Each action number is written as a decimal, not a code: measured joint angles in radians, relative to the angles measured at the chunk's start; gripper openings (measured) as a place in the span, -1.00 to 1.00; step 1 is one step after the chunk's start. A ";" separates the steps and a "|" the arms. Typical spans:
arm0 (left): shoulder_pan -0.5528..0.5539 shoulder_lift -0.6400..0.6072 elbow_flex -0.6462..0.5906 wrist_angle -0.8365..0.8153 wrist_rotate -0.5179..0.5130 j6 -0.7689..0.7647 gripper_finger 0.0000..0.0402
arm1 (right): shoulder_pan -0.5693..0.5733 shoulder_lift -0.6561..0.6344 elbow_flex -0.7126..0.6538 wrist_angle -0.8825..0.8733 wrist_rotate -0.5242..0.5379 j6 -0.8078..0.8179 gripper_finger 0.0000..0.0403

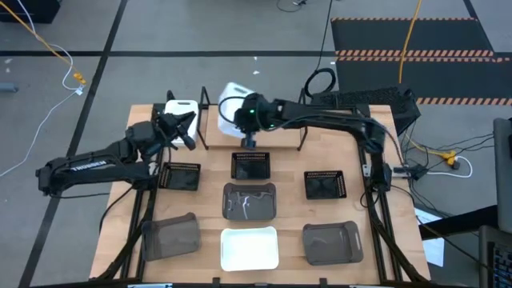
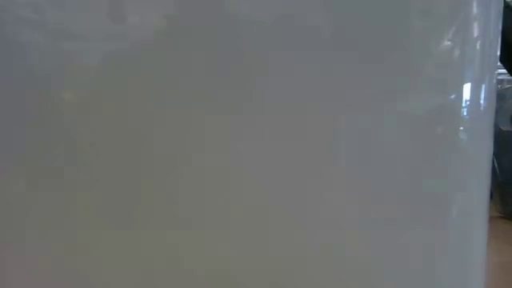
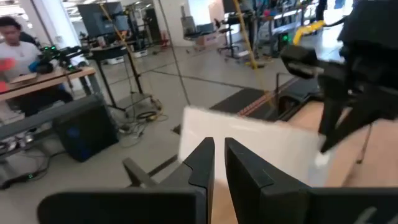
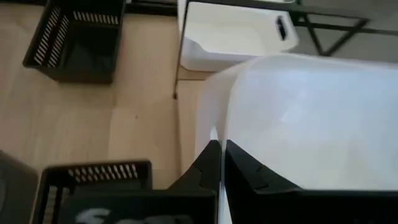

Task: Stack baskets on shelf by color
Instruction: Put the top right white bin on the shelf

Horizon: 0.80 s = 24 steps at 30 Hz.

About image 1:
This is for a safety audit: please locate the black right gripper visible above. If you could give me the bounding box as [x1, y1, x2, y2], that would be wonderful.
[233, 93, 281, 151]

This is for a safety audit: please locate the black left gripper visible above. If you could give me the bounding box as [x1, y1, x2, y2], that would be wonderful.
[154, 110, 198, 152]

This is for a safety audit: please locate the black slotted plastic basket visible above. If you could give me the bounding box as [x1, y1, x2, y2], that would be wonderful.
[230, 151, 272, 181]
[158, 162, 202, 192]
[303, 170, 348, 201]

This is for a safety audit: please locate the grey translucent plastic basket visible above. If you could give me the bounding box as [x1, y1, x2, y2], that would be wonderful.
[140, 211, 202, 262]
[302, 220, 364, 267]
[222, 182, 278, 222]

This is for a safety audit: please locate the black metal wooden shelf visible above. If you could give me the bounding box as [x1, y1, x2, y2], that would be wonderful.
[198, 86, 311, 152]

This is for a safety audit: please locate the black perforated computer case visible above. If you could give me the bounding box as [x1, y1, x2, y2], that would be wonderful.
[310, 85, 422, 135]

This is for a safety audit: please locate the small black adapter hub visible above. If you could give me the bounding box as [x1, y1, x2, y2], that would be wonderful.
[393, 162, 430, 181]

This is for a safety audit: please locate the black hazard striped floor mat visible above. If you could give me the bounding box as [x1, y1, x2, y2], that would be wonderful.
[330, 17, 495, 58]
[334, 55, 512, 106]

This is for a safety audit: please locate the black box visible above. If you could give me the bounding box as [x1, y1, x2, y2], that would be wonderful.
[0, 0, 62, 24]

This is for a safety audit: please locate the white paper sheet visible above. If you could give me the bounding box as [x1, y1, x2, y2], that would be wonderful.
[414, 206, 446, 268]

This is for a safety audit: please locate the black desk bar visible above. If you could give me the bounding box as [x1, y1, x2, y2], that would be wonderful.
[418, 204, 499, 241]

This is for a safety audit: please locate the grey monitor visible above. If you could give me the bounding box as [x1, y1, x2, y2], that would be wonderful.
[492, 117, 512, 235]

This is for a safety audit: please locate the black keyboard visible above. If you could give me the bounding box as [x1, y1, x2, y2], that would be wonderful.
[478, 225, 512, 288]

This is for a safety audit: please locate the black coiled cable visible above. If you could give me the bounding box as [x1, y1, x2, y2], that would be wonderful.
[303, 0, 336, 99]

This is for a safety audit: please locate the thin black floor cable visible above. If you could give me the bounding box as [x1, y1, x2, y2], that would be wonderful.
[275, 0, 310, 14]

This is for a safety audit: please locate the long white floor cable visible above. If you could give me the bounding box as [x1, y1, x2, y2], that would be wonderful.
[0, 0, 86, 178]

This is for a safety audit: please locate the black aluminium rig frame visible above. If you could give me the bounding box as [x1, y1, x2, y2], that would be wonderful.
[95, 90, 429, 288]

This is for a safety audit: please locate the yellow floor cable with plug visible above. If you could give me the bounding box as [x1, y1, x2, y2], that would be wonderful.
[0, 0, 87, 86]

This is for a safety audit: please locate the yellow hanging cable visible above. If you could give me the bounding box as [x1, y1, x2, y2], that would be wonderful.
[398, 0, 423, 84]

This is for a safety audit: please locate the short white cable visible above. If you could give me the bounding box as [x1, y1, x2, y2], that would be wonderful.
[426, 155, 474, 179]

